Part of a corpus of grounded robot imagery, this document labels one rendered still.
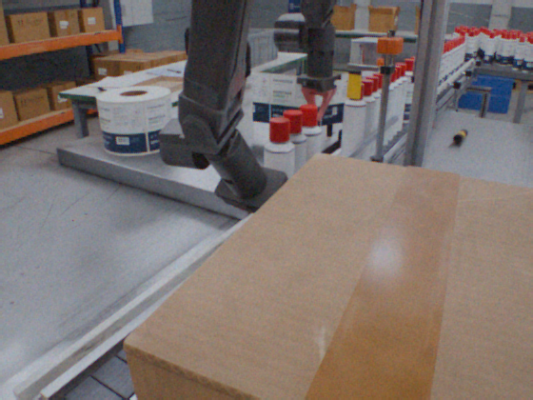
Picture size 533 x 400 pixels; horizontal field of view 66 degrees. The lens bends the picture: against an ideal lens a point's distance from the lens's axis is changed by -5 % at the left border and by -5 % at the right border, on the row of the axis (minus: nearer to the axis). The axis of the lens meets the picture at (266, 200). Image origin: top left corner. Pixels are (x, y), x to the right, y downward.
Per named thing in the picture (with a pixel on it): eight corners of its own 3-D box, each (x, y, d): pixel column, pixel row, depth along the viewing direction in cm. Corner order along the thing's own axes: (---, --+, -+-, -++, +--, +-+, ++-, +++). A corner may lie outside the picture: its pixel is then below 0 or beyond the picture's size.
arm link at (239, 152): (228, 159, 53) (245, 122, 56) (184, 153, 56) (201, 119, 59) (248, 187, 59) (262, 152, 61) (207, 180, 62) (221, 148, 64)
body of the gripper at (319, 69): (295, 86, 90) (296, 50, 87) (315, 79, 98) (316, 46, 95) (323, 90, 87) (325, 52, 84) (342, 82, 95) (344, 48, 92)
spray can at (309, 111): (299, 199, 89) (302, 101, 80) (322, 206, 86) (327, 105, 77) (286, 210, 85) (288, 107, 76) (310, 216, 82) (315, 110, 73)
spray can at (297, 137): (285, 209, 85) (286, 107, 76) (308, 215, 83) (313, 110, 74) (271, 220, 81) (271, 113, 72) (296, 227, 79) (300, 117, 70)
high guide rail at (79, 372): (394, 120, 119) (394, 115, 118) (398, 120, 118) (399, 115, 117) (43, 402, 36) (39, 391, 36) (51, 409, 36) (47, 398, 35)
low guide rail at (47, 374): (366, 133, 124) (367, 127, 124) (371, 134, 124) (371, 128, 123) (16, 401, 42) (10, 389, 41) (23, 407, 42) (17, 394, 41)
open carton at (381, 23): (363, 31, 585) (365, 4, 569) (371, 30, 618) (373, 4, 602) (393, 33, 567) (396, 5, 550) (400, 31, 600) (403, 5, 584)
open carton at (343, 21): (321, 30, 608) (322, 2, 592) (332, 28, 645) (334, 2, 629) (347, 30, 590) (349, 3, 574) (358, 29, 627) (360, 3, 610)
